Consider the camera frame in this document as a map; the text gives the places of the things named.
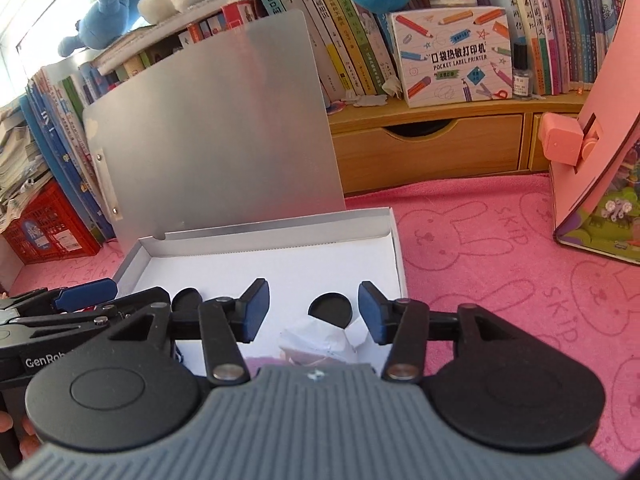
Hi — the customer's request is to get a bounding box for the small glass bottle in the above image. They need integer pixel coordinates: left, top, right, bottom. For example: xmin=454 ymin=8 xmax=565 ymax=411
xmin=510 ymin=42 xmax=534 ymax=99

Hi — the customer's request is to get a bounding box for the person's left hand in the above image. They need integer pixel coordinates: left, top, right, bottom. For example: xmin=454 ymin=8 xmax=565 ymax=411
xmin=0 ymin=411 xmax=45 ymax=463

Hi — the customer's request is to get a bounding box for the pile of worn papers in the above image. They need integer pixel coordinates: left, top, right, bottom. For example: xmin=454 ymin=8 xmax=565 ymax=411
xmin=0 ymin=104 xmax=54 ymax=222

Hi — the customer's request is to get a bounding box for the large white paper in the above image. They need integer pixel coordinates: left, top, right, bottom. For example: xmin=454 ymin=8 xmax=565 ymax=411
xmin=277 ymin=315 xmax=369 ymax=367

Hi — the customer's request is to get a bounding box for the stack of lying books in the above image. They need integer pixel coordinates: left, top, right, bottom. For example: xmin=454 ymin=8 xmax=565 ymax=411
xmin=92 ymin=0 xmax=262 ymax=82

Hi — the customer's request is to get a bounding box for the silver cardboard box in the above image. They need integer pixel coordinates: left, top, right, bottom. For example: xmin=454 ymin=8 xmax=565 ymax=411
xmin=82 ymin=8 xmax=409 ymax=367

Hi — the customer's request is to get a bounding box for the wooden drawer organizer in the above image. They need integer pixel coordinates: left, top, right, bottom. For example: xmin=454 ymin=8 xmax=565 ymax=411
xmin=327 ymin=92 xmax=589 ymax=197

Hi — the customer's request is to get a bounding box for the row of blue books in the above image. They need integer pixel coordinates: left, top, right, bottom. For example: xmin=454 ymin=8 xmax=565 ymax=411
xmin=24 ymin=64 xmax=119 ymax=242

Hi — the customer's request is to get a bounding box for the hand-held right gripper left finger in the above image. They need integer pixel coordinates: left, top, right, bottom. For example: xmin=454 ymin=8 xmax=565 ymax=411
xmin=100 ymin=278 xmax=271 ymax=387

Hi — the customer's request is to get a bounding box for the label printer box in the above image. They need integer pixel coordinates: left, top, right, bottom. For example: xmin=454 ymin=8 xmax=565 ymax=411
xmin=387 ymin=5 xmax=516 ymax=109

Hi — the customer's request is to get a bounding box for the pink printed blanket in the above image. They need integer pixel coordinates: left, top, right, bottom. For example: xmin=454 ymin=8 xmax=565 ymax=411
xmin=0 ymin=172 xmax=640 ymax=471

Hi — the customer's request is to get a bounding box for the blue plush toy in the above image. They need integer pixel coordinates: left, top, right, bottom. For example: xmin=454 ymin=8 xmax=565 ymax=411
xmin=57 ymin=0 xmax=162 ymax=59

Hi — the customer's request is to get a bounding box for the red plastic crate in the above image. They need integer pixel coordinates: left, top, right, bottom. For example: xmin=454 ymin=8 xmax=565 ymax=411
xmin=0 ymin=179 xmax=104 ymax=266

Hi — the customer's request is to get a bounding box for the pink triangular miniature house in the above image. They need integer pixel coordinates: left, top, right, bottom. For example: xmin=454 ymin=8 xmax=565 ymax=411
xmin=540 ymin=0 xmax=640 ymax=266

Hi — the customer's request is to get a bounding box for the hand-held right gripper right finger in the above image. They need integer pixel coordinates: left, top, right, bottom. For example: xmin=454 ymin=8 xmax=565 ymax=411
xmin=358 ymin=281 xmax=531 ymax=384

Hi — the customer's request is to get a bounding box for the deep black round lid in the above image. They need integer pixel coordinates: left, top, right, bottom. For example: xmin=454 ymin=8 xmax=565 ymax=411
xmin=307 ymin=292 xmax=355 ymax=331

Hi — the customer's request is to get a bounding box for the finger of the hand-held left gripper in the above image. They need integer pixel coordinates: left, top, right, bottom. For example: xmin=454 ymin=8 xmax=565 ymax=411
xmin=0 ymin=287 xmax=172 ymax=335
xmin=0 ymin=278 xmax=119 ymax=312

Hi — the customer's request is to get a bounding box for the row of upright books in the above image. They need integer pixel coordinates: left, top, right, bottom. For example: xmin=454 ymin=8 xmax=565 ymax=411
xmin=239 ymin=0 xmax=632 ymax=107

